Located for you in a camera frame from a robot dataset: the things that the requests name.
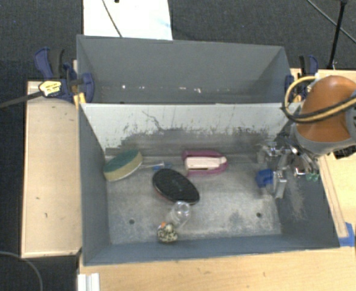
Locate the small blue block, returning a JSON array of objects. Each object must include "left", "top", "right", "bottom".
[{"left": 254, "top": 168, "right": 273, "bottom": 191}]

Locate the clear stick with blue tip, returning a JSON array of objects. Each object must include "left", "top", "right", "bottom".
[{"left": 141, "top": 160, "right": 173, "bottom": 170}]

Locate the spotted heart-shaped stone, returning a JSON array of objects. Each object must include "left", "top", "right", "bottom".
[{"left": 156, "top": 221, "right": 179, "bottom": 244}]

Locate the clear glass jar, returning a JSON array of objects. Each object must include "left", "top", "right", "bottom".
[{"left": 166, "top": 200, "right": 192, "bottom": 226}]

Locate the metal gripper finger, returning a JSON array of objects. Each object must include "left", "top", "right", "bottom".
[
  {"left": 272, "top": 170, "right": 288, "bottom": 200},
  {"left": 256, "top": 143, "right": 276, "bottom": 164}
]

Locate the green and yellow round sponge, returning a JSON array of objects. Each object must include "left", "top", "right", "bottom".
[{"left": 102, "top": 148, "right": 143, "bottom": 182}]

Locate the black oval disc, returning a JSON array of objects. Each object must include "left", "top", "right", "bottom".
[{"left": 151, "top": 168, "right": 201, "bottom": 206}]

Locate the grey metal bin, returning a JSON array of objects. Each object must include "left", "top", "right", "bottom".
[{"left": 76, "top": 34, "right": 341, "bottom": 266}]

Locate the pale wood flat board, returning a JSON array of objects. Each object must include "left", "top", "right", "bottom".
[{"left": 20, "top": 80, "right": 84, "bottom": 259}]

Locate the pink stapler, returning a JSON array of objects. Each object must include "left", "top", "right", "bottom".
[{"left": 181, "top": 149, "right": 229, "bottom": 178}]

